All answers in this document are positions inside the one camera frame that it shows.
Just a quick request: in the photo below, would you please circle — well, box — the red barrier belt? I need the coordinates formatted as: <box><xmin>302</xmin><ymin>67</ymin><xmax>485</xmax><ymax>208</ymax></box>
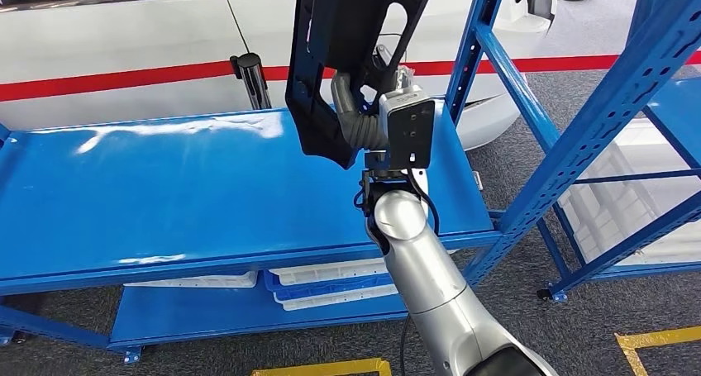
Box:
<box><xmin>0</xmin><ymin>51</ymin><xmax>701</xmax><ymax>104</ymax></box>

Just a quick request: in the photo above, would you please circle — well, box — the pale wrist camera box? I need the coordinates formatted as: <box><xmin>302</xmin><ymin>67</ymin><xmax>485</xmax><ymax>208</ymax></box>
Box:
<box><xmin>379</xmin><ymin>86</ymin><xmax>437</xmax><ymax>171</ymax></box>

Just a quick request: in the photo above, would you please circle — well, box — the white plastic bin stack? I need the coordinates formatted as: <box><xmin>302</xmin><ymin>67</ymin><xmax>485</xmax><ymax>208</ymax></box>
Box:
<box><xmin>557</xmin><ymin>118</ymin><xmax>701</xmax><ymax>266</ymax></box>

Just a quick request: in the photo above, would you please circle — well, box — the white car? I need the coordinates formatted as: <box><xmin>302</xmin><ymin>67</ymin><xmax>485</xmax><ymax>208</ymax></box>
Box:
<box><xmin>0</xmin><ymin>0</ymin><xmax>559</xmax><ymax>151</ymax></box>

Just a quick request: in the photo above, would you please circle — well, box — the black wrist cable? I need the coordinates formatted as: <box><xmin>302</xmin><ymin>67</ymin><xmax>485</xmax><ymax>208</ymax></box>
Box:
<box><xmin>353</xmin><ymin>168</ymin><xmax>442</xmax><ymax>376</ymax></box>

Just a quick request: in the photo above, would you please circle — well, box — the yellow floor tape square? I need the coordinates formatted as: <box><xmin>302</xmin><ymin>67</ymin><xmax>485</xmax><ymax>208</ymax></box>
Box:
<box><xmin>613</xmin><ymin>326</ymin><xmax>701</xmax><ymax>376</ymax></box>
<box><xmin>250</xmin><ymin>357</ymin><xmax>393</xmax><ymax>376</ymax></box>

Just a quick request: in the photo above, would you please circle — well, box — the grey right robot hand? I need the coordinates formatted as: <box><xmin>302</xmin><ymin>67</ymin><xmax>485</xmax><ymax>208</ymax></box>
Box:
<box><xmin>330</xmin><ymin>44</ymin><xmax>416</xmax><ymax>117</ymax></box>

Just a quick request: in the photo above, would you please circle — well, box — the black stanchion post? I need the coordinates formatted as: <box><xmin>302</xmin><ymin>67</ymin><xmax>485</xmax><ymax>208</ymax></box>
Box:
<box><xmin>229</xmin><ymin>51</ymin><xmax>274</xmax><ymax>112</ymax></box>

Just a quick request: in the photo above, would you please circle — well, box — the blue metal shelf rack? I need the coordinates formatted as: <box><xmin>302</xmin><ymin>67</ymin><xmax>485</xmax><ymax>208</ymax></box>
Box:
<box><xmin>535</xmin><ymin>0</ymin><xmax>701</xmax><ymax>304</ymax></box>
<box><xmin>0</xmin><ymin>0</ymin><xmax>701</xmax><ymax>364</ymax></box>

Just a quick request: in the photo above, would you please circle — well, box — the black plastic bracket plate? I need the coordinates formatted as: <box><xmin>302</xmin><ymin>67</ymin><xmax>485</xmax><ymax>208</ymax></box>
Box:
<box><xmin>284</xmin><ymin>0</ymin><xmax>441</xmax><ymax>171</ymax></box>

